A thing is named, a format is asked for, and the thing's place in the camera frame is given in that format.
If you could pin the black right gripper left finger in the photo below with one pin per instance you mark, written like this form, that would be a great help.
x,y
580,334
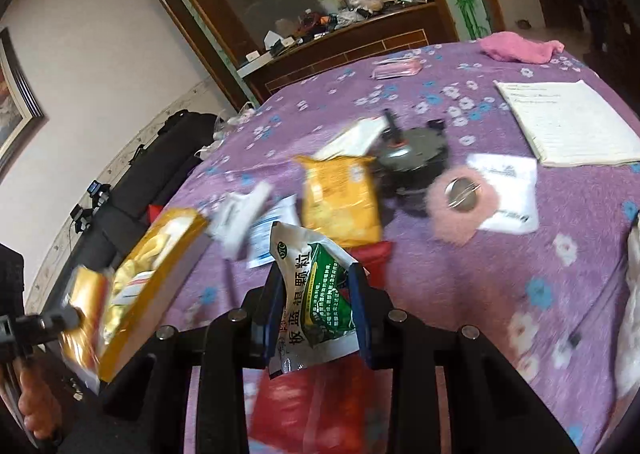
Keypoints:
x,y
244,338

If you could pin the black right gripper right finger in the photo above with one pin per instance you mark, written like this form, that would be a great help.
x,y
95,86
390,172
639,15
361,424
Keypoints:
x,y
392,340

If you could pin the green white medicine sachet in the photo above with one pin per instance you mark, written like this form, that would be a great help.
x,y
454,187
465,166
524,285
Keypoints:
x,y
317,325

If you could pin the pink plush badge toy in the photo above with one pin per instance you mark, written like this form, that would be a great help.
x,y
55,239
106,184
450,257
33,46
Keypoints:
x,y
457,202

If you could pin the person's left hand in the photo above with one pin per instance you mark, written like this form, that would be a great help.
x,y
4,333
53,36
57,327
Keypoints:
x,y
41,411

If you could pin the red packet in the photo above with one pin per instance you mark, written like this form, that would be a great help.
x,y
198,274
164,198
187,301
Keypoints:
x,y
326,408

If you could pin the white box yellow tape rim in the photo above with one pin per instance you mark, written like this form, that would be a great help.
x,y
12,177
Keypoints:
x,y
147,282

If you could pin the white foam block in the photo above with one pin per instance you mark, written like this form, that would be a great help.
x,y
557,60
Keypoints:
x,y
234,216

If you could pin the gold foil snack bag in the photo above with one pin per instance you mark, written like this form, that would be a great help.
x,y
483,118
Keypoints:
x,y
339,200

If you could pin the black sofa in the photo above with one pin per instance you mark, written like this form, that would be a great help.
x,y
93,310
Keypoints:
x,y
119,214

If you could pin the black motor with gear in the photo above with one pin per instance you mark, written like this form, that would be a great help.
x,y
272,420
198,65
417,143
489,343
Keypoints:
x,y
407,161

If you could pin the white packet behind gold bag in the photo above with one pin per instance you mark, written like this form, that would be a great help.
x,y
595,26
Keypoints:
x,y
354,141

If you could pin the white flat pouch black text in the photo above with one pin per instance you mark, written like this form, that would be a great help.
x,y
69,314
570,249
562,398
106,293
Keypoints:
x,y
514,179

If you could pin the pink tissue pack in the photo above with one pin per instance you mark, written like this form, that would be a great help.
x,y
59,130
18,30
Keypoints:
x,y
396,68

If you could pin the white lined notepad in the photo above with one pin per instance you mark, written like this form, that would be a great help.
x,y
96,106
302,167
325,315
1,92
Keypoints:
x,y
570,124

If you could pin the pink towel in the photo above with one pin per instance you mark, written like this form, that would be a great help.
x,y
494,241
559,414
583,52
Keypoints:
x,y
510,47

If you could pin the person in dark clothes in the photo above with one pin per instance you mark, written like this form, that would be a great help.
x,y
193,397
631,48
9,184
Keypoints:
x,y
596,13

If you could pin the framed wall picture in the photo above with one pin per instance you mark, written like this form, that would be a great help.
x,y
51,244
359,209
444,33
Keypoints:
x,y
21,115

